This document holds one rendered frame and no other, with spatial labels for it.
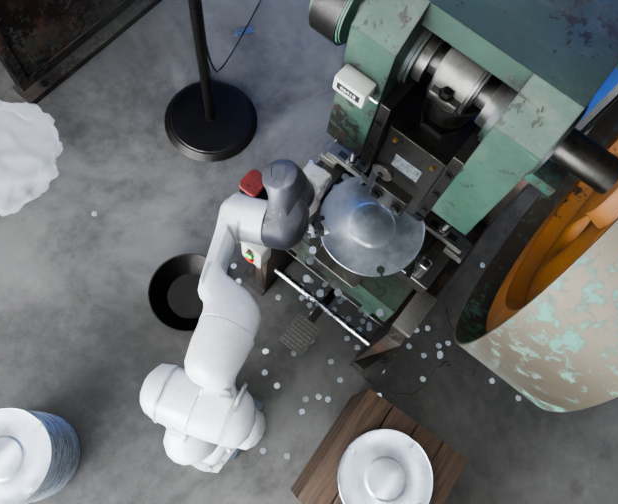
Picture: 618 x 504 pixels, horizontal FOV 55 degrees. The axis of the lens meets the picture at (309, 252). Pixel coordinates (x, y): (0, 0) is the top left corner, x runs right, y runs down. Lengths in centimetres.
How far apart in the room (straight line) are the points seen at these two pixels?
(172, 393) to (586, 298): 70
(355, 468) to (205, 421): 89
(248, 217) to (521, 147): 54
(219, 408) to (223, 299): 19
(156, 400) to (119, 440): 119
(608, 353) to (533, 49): 48
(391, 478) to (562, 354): 110
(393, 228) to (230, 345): 70
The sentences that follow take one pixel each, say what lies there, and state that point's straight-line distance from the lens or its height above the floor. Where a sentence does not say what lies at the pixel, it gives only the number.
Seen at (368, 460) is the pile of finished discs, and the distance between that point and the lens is 193.
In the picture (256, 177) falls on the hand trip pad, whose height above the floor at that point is 76.
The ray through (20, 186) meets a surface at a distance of 249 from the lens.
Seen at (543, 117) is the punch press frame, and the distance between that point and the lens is 104.
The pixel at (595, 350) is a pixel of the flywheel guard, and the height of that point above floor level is 150.
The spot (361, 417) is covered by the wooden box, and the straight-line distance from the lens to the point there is 195.
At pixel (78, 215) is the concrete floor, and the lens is 253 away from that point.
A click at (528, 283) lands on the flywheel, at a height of 108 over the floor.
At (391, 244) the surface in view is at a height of 78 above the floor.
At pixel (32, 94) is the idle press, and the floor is 3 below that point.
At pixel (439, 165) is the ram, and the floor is 116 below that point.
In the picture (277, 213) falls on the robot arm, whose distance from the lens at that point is 120.
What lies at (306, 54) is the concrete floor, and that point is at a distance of 282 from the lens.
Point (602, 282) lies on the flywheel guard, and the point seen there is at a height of 157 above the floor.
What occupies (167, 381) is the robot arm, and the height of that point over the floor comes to 115.
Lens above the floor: 227
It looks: 72 degrees down
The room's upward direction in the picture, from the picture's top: 16 degrees clockwise
